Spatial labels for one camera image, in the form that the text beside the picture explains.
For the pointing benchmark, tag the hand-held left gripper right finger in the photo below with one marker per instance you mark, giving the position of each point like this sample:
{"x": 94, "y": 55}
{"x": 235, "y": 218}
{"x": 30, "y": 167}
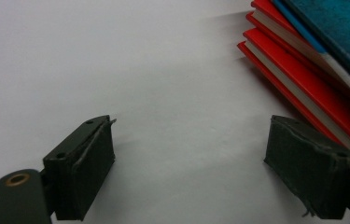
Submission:
{"x": 309, "y": 168}

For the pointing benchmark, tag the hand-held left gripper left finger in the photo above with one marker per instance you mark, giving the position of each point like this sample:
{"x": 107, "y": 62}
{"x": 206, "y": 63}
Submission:
{"x": 79, "y": 161}

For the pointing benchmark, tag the blue cartoon cover book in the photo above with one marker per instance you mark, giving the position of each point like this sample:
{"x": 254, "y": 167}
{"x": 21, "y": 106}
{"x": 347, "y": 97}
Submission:
{"x": 334, "y": 21}

